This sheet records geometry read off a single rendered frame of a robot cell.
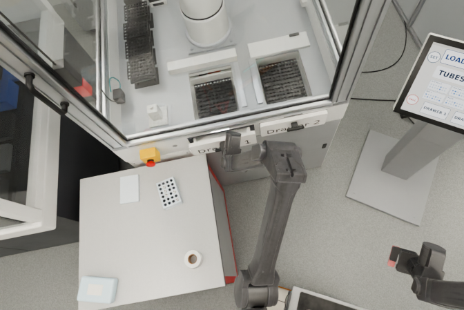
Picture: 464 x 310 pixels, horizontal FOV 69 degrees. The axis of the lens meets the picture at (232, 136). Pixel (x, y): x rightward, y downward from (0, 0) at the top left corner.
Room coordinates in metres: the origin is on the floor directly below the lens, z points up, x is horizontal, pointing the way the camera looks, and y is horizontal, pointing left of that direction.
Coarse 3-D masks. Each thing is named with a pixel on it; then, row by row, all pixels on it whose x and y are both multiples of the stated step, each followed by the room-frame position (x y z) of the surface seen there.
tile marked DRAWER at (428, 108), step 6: (426, 102) 0.42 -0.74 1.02; (420, 108) 0.41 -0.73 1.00; (426, 108) 0.40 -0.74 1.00; (432, 108) 0.39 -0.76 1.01; (438, 108) 0.38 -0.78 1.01; (444, 108) 0.38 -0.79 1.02; (426, 114) 0.39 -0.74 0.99; (432, 114) 0.38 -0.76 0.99; (438, 114) 0.37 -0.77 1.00; (444, 114) 0.36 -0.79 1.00
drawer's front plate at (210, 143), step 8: (224, 136) 0.58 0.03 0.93; (248, 136) 0.55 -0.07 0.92; (192, 144) 0.59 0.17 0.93; (200, 144) 0.58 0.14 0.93; (208, 144) 0.57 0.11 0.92; (216, 144) 0.57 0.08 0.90; (240, 144) 0.56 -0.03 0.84; (248, 144) 0.55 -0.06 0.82; (192, 152) 0.58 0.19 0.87; (200, 152) 0.58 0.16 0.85; (208, 152) 0.57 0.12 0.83
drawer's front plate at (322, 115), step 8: (320, 112) 0.55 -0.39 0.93; (280, 120) 0.57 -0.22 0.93; (288, 120) 0.56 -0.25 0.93; (296, 120) 0.55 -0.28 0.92; (304, 120) 0.55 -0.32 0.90; (312, 120) 0.55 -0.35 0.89; (320, 120) 0.54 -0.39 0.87; (264, 128) 0.57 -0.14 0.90; (272, 128) 0.57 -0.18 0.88; (280, 128) 0.56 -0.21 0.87
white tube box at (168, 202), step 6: (168, 180) 0.51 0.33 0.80; (174, 180) 0.50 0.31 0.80; (168, 186) 0.49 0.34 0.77; (174, 186) 0.48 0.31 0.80; (162, 192) 0.47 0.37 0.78; (168, 192) 0.46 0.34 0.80; (162, 198) 0.44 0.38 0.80; (168, 198) 0.44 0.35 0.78; (174, 198) 0.42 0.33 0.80; (180, 198) 0.42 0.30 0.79; (162, 204) 0.41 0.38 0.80; (168, 204) 0.41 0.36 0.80; (174, 204) 0.40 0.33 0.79
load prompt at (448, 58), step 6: (444, 54) 0.52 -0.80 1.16; (450, 54) 0.51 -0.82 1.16; (456, 54) 0.51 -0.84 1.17; (462, 54) 0.50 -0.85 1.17; (444, 60) 0.51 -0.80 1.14; (450, 60) 0.50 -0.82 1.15; (456, 60) 0.49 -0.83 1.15; (462, 60) 0.48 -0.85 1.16; (456, 66) 0.47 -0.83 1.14; (462, 66) 0.47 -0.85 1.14
